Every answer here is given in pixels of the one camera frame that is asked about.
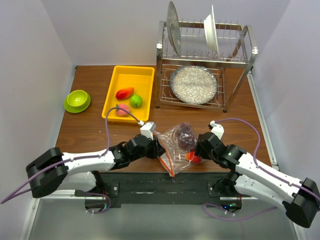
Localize clear zip top bag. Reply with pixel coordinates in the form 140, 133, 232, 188
154, 124, 206, 177

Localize pink fake meat pack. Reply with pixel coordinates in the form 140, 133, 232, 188
115, 103, 131, 117

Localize green fake fruit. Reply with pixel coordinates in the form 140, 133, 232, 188
130, 94, 142, 108

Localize orange red fake mango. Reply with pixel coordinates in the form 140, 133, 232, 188
115, 87, 135, 100

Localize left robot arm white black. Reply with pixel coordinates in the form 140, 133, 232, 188
26, 134, 166, 198

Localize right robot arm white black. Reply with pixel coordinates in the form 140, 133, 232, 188
195, 132, 320, 228

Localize red fake apple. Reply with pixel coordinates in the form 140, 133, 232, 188
185, 151, 202, 164

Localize purple fake grapes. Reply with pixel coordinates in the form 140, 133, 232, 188
174, 123, 197, 152

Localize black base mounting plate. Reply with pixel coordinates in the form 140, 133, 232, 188
100, 172, 238, 208

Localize speckled blue rim plate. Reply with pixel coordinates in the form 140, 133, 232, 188
170, 66, 218, 105

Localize yellow plastic tray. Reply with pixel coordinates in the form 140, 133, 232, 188
101, 65, 155, 123

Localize steel dish rack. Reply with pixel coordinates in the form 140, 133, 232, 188
155, 20, 258, 113

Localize green plastic bowl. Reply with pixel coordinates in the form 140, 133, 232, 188
63, 89, 91, 114

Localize white plate upright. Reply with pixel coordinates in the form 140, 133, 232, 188
203, 5, 220, 57

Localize grey metal plate upright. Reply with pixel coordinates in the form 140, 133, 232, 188
166, 1, 182, 56

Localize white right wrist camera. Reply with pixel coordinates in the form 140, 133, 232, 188
208, 120, 225, 140

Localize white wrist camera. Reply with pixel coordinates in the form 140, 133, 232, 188
208, 120, 225, 140
140, 121, 157, 140

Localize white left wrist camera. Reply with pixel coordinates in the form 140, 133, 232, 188
140, 121, 157, 140

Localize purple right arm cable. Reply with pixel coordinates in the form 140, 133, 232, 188
201, 117, 320, 223

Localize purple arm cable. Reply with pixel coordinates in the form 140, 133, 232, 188
201, 117, 320, 223
0, 107, 145, 205

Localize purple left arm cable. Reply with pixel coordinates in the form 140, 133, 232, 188
0, 107, 145, 205

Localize aluminium frame rail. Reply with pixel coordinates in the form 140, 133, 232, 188
18, 172, 307, 240

